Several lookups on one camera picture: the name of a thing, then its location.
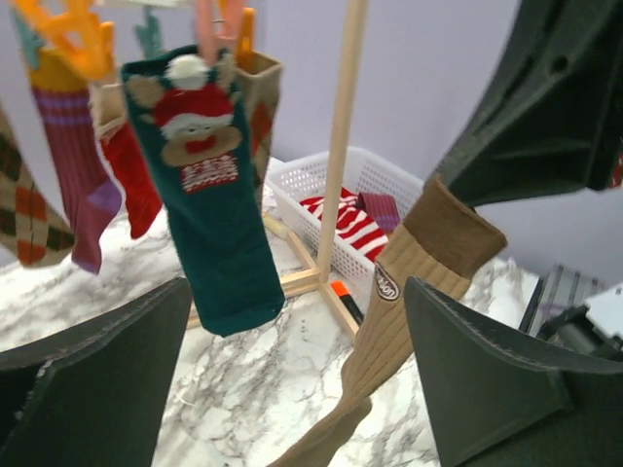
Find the plain tan sock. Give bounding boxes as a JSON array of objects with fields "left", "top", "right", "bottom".
[{"left": 274, "top": 176, "right": 507, "bottom": 467}]

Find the beige argyle sock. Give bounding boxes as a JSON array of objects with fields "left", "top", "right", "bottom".
[
  {"left": 237, "top": 52, "right": 283, "bottom": 209},
  {"left": 0, "top": 117, "right": 75, "bottom": 269}
]

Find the black orange highlighter marker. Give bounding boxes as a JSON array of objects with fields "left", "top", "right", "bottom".
[{"left": 331, "top": 280, "right": 364, "bottom": 325}]

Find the white plastic basket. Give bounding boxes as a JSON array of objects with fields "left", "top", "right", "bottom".
[{"left": 265, "top": 147, "right": 422, "bottom": 292}]

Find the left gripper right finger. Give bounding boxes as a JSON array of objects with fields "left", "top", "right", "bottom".
[{"left": 404, "top": 277, "right": 622, "bottom": 466}]

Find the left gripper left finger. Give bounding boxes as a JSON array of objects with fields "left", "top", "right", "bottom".
[{"left": 1, "top": 278, "right": 192, "bottom": 467}]

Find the pink clothespin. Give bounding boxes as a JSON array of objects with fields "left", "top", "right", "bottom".
[{"left": 195, "top": 0, "right": 245, "bottom": 66}]

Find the red white striped sock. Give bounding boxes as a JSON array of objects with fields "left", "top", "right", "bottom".
[{"left": 298, "top": 187, "right": 390, "bottom": 264}]

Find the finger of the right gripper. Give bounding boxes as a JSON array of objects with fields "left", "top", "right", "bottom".
[{"left": 436, "top": 0, "right": 622, "bottom": 206}]

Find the yellow highlighter marker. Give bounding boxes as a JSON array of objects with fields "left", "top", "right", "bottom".
[{"left": 263, "top": 214, "right": 289, "bottom": 239}]

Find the purple yellow striped sock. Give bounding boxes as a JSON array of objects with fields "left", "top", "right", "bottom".
[{"left": 28, "top": 49, "right": 122, "bottom": 274}]

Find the yellow orange clothespin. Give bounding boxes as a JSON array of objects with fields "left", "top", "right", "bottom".
[{"left": 237, "top": 7, "right": 256, "bottom": 72}]

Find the red beige reindeer sock front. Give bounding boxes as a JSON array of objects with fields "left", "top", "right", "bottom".
[{"left": 89, "top": 83, "right": 163, "bottom": 239}]

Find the wooden hanger rack frame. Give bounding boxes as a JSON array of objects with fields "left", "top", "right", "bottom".
[{"left": 184, "top": 0, "right": 371, "bottom": 341}]

